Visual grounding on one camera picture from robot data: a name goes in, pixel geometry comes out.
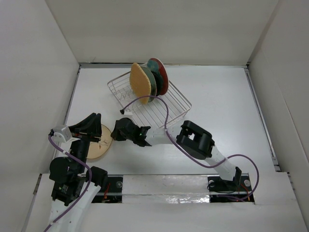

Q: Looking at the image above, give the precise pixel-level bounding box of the red and teal floral plate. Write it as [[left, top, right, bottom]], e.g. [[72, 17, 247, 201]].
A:
[[146, 58, 169, 95]]

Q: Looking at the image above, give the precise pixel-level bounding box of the wire dish rack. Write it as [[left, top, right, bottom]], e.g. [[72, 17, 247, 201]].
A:
[[107, 72, 192, 129]]

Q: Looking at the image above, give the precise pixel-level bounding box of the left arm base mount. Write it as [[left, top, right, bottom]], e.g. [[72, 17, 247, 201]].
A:
[[92, 175, 123, 203]]

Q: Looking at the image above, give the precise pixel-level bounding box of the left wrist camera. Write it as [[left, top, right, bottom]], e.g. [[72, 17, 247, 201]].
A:
[[49, 125, 73, 143]]

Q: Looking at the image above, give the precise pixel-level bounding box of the round wooden plate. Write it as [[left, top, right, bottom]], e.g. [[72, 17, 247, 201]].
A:
[[87, 124, 112, 160]]

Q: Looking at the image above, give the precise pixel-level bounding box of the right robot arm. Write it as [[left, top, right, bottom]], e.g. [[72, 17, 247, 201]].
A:
[[111, 117, 242, 190]]

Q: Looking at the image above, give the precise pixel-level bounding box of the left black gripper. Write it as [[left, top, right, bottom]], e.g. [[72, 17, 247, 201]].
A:
[[69, 111, 101, 172]]

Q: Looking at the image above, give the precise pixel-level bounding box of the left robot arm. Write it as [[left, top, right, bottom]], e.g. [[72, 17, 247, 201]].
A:
[[45, 113, 108, 232]]

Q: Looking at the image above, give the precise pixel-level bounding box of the light green flower bowl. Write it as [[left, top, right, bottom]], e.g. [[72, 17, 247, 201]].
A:
[[142, 67, 157, 102]]

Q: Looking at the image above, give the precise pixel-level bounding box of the woven bamboo square tray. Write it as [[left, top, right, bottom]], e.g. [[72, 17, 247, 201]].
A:
[[129, 63, 151, 104]]

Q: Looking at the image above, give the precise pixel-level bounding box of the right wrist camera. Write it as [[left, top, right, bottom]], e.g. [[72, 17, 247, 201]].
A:
[[120, 109, 133, 117]]

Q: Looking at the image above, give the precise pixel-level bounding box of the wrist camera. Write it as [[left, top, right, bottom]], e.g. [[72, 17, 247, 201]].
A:
[[120, 109, 133, 117], [49, 125, 73, 143]]

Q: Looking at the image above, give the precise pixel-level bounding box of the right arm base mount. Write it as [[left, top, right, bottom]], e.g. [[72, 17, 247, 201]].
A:
[[207, 174, 254, 203]]

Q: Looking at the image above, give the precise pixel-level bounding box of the small black plate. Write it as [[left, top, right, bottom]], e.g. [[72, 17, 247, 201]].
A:
[[152, 72, 163, 96]]

